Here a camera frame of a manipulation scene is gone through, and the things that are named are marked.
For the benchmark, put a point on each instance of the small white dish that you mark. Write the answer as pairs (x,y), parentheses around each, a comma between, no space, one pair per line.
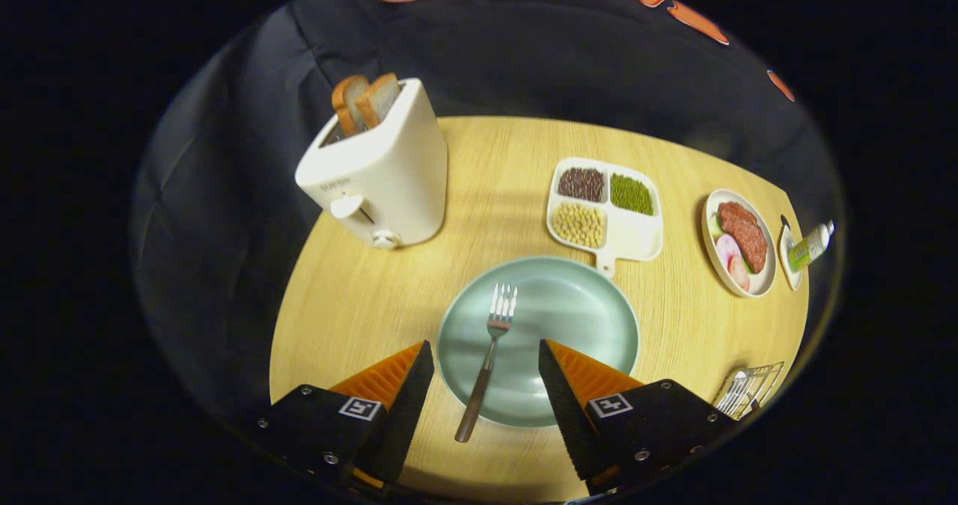
(786,262)

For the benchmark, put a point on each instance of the pink ham slice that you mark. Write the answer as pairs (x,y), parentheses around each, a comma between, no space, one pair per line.
(726,249)

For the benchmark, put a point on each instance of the green drink bottle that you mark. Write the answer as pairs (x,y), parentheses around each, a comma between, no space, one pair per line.
(808,247)

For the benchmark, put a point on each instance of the light blue plate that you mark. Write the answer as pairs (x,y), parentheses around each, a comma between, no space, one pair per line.
(569,310)

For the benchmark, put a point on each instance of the toasted bread slice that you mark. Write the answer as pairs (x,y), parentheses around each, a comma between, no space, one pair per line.
(380,99)
(346,101)

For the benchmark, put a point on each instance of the white plate with food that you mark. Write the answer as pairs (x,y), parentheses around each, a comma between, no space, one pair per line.
(763,280)

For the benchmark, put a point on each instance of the white divided snack tray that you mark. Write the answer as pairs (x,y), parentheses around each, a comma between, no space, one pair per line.
(636,232)

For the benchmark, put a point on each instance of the metal spoon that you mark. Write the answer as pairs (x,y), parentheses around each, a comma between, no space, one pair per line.
(736,389)

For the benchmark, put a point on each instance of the green lettuce leaf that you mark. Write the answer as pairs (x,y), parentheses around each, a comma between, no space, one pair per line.
(715,228)

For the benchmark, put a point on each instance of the brown meat steak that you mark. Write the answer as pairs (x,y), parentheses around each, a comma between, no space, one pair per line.
(745,236)

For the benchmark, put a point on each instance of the white toaster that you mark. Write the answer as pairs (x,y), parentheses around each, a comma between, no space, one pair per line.
(397,168)

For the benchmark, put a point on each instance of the green mung beans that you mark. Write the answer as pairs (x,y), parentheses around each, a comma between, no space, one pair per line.
(632,194)

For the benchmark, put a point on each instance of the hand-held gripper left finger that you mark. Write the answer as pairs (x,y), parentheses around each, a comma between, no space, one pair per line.
(408,408)

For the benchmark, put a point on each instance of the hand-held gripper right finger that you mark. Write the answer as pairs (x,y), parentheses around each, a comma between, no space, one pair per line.
(565,408)

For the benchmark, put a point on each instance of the yellow soybeans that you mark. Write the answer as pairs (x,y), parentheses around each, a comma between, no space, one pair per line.
(578,225)

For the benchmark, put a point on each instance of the red tomato slice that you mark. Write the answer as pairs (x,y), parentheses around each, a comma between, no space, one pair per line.
(739,273)

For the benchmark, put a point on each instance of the dark brown beans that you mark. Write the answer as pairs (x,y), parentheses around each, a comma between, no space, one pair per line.
(581,185)

